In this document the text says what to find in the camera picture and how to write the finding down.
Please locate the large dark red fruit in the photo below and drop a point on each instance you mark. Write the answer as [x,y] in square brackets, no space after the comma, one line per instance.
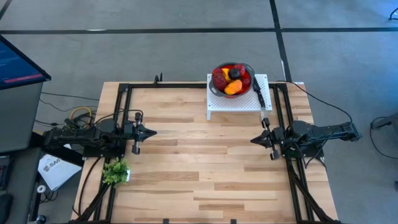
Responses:
[219,81]

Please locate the small red round fruit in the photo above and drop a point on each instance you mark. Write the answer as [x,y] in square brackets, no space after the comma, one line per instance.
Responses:
[217,71]

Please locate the black round fruit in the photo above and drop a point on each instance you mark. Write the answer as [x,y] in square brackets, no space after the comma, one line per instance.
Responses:
[234,73]

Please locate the red apple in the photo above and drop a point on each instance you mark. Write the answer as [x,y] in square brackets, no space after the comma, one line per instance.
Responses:
[239,68]

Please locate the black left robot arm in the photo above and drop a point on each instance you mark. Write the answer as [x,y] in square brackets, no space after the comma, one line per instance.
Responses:
[77,135]

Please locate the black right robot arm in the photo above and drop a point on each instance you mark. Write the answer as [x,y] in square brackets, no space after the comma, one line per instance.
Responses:
[320,132]

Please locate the large display screen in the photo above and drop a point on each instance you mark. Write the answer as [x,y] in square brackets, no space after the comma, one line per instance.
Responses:
[15,65]

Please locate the white tape roll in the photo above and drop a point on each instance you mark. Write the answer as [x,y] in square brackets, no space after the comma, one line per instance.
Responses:
[41,188]

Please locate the white printed booklet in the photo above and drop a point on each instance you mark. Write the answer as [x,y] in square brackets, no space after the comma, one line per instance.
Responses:
[56,171]

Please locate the large orange mango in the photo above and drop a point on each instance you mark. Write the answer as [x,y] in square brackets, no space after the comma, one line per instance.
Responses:
[233,87]

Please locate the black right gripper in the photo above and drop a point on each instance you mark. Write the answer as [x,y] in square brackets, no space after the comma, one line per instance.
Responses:
[278,137]

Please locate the grey furniture foot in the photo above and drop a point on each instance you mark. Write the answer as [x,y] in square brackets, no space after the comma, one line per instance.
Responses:
[387,121]

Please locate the dark operator desk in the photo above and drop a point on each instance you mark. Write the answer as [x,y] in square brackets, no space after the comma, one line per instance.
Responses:
[21,186]

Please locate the black knife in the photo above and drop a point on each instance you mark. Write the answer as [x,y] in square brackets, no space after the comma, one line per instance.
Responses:
[259,95]

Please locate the green plant white pot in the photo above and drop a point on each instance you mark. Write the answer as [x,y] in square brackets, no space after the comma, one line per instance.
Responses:
[115,171]

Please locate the dark bowl of fruit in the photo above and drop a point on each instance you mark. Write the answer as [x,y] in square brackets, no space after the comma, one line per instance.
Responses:
[231,66]

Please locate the white perforated shelf riser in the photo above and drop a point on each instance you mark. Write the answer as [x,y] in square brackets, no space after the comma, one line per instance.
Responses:
[239,104]

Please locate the black aluminium table frame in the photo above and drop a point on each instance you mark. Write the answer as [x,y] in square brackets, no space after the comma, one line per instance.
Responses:
[124,105]

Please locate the yellow fruit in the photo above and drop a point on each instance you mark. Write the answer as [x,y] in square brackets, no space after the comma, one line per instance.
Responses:
[226,74]

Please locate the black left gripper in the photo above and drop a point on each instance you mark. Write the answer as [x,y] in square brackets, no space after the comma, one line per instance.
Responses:
[129,132]

